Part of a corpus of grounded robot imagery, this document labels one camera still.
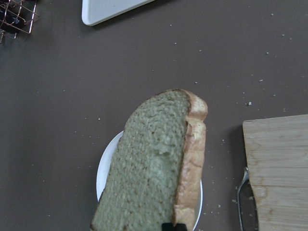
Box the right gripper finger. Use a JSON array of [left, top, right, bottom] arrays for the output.
[[161, 223, 187, 231]]

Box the plain bread slice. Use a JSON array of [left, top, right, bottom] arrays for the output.
[[90, 89, 208, 231]]

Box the cream rabbit tray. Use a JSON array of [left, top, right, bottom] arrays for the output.
[[81, 0, 152, 26]]

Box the white round plate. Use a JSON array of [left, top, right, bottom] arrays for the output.
[[96, 131, 203, 231]]

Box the wooden cutting board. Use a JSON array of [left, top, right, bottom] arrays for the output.
[[243, 115, 308, 231]]

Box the copper wire bottle rack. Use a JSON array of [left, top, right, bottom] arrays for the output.
[[0, 0, 39, 43]]

